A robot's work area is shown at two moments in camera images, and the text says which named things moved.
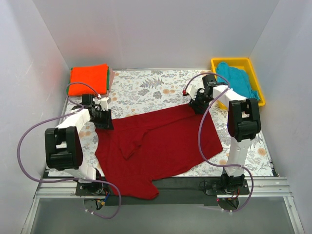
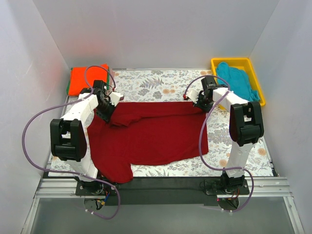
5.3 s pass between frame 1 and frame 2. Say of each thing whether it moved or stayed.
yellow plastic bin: stayed
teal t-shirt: stayed
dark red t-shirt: moved
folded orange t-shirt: stayed
